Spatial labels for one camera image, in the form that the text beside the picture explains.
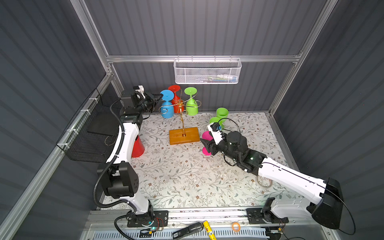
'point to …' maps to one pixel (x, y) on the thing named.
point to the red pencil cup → (138, 148)
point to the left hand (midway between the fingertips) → (163, 93)
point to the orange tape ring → (238, 225)
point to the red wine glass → (178, 106)
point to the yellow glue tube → (209, 230)
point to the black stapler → (188, 230)
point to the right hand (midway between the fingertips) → (206, 136)
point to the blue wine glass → (167, 108)
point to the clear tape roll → (262, 185)
